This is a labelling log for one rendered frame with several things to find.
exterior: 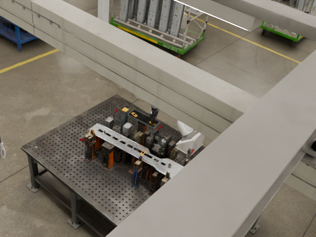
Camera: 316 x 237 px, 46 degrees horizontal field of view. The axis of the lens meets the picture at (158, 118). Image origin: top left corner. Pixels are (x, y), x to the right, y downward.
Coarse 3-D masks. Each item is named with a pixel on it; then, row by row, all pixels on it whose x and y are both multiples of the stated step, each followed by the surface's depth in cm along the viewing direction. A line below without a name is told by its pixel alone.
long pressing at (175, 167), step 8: (96, 128) 427; (104, 128) 429; (104, 136) 418; (112, 136) 420; (120, 136) 421; (112, 144) 411; (120, 144) 411; (136, 144) 414; (128, 152) 403; (136, 152) 404; (144, 160) 397; (152, 160) 398; (160, 160) 399; (168, 160) 401; (160, 168) 390; (168, 168) 391; (176, 168) 393
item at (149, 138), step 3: (150, 135) 417; (147, 138) 413; (150, 138) 413; (147, 141) 415; (150, 141) 413; (147, 144) 418; (150, 144) 416; (147, 147) 422; (150, 150) 426; (150, 153) 429; (147, 156) 430
